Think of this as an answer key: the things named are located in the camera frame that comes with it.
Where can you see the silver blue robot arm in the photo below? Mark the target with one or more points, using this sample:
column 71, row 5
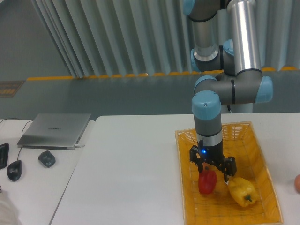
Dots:
column 240, row 82

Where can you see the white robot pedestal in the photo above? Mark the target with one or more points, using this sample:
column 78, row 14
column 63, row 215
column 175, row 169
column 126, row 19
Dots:
column 240, row 108

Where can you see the silver closed laptop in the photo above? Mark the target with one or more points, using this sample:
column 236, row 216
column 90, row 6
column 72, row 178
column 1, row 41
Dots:
column 56, row 131

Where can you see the red bell pepper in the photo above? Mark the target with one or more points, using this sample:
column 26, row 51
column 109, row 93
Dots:
column 207, row 181

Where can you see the black computer mouse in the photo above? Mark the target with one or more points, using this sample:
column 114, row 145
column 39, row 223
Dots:
column 14, row 170

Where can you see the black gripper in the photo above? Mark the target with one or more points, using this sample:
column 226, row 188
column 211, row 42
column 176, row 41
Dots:
column 212, row 155

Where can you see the black keyboard edge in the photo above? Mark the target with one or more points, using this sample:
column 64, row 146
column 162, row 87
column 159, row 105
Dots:
column 4, row 152

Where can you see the yellow bell pepper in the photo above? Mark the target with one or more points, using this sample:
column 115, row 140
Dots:
column 242, row 191

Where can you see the orange round fruit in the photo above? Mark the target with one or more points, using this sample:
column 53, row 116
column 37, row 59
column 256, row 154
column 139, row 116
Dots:
column 297, row 183

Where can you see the yellow woven basket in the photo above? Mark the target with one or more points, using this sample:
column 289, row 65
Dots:
column 219, row 208

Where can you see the black power adapter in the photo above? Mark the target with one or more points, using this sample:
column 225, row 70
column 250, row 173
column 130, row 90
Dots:
column 47, row 159

